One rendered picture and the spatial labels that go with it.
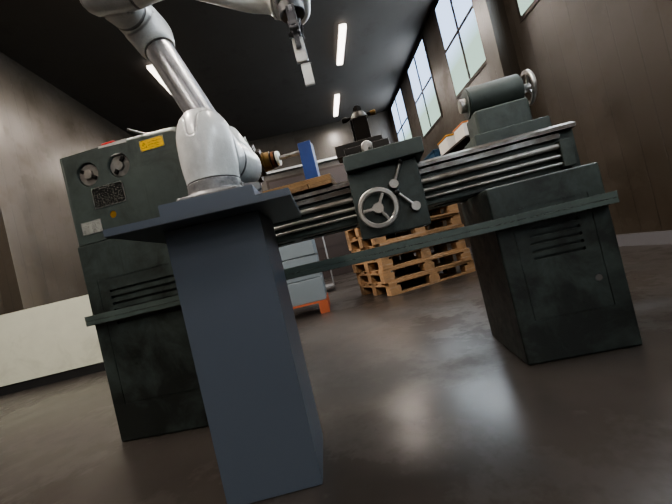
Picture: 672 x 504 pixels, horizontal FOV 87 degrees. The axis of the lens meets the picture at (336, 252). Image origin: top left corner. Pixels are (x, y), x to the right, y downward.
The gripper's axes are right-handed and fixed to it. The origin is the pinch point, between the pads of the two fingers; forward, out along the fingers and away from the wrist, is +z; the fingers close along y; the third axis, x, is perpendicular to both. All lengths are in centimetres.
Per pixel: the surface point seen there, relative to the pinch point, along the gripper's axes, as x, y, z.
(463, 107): 60, -55, 5
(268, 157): -29, -58, 3
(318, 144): -61, -952, -284
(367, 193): 10.3, -30.5, 34.6
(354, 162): 8.3, -30.4, 22.1
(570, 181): 83, -33, 48
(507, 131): 72, -47, 21
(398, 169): 23.7, -31.4, 28.6
